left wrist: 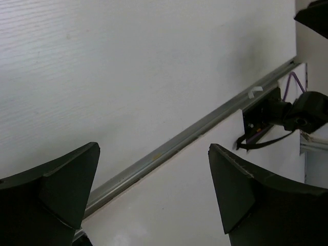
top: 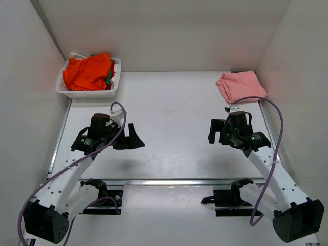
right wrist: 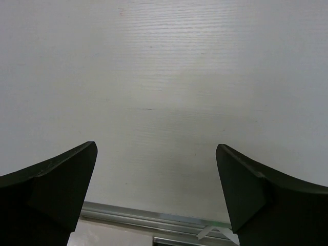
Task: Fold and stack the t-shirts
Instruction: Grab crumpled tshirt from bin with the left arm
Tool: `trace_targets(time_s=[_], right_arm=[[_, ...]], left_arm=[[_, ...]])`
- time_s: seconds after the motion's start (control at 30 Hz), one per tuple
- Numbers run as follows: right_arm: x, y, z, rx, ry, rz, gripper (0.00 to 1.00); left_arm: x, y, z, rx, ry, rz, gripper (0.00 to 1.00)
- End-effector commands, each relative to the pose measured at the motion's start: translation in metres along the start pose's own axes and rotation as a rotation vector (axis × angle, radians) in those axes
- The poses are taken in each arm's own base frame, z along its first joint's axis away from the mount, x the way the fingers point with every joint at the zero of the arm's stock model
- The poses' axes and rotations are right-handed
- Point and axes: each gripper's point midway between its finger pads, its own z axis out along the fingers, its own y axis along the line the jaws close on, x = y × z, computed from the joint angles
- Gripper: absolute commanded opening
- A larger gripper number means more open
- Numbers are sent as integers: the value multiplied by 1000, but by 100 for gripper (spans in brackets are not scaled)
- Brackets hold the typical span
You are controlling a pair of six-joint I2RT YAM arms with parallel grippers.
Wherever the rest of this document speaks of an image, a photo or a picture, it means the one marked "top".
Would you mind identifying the pink folded t shirt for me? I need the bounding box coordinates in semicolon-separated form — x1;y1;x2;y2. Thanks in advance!
216;71;268;104

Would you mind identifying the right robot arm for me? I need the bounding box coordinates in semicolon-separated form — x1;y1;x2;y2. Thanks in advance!
202;111;324;243

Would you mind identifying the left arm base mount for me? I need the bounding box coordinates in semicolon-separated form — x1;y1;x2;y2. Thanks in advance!
80;179;124;215

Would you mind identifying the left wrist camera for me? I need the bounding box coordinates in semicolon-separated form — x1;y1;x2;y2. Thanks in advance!
110;109;125;127

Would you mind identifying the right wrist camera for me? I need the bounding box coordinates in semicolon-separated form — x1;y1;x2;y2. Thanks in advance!
224;105;240;113

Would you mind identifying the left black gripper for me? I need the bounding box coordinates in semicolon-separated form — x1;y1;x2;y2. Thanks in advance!
103;120;145;147

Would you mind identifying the orange t shirt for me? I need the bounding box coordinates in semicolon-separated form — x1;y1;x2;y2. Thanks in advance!
62;53;111;91

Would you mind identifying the white plastic basket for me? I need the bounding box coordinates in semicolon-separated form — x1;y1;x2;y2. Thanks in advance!
55;58;121;99

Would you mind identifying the green t shirt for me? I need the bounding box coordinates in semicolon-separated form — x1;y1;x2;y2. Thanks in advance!
91;53;116;90

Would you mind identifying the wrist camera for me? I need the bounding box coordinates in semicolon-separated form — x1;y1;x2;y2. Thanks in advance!
224;105;240;113
110;109;125;127

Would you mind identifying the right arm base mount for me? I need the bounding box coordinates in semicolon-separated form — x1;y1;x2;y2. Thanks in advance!
200;178;253;217

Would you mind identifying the aluminium table rail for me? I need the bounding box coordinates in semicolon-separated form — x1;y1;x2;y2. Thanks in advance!
46;98;282;187

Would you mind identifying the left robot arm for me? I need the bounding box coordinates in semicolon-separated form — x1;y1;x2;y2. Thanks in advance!
21;110;145;244

